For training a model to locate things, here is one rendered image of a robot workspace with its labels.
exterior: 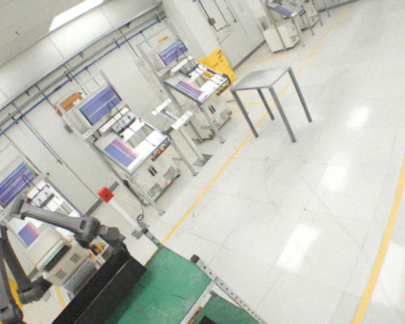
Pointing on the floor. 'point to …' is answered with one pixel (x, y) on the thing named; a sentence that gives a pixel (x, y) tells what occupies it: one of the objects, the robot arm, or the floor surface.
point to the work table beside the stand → (265, 80)
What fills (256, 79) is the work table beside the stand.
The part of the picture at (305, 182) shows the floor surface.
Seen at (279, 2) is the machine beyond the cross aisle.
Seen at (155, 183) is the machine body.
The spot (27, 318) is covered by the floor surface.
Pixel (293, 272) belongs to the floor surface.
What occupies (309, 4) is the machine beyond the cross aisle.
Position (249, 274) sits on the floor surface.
